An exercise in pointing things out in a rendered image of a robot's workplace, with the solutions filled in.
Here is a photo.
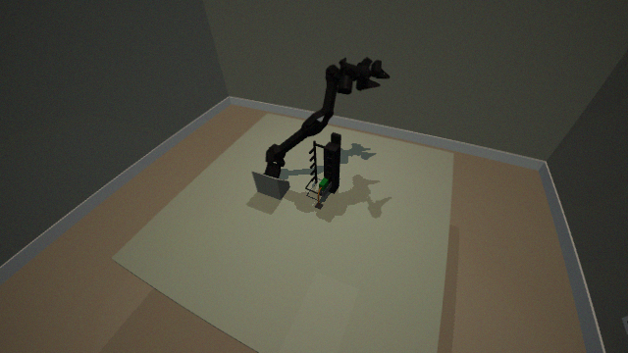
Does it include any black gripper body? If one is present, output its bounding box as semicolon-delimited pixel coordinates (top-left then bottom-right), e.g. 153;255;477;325
352;60;382;91

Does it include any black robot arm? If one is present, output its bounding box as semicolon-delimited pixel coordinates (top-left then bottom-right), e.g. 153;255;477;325
263;58;356;178

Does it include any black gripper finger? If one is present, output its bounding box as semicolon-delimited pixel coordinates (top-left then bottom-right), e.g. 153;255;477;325
377;68;390;78
363;78;381;89

